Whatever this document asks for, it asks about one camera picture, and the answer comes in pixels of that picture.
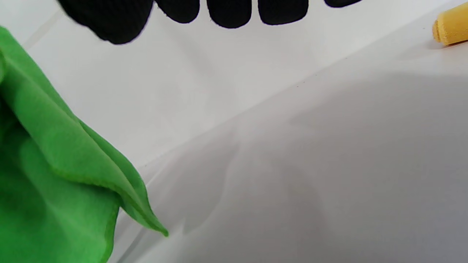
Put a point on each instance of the green towel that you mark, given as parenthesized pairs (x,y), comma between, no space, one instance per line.
(47,164)

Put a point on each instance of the yellow square towel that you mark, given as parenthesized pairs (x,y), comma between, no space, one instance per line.
(453,25)

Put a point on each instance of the person's right hand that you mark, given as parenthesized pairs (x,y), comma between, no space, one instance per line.
(117,18)

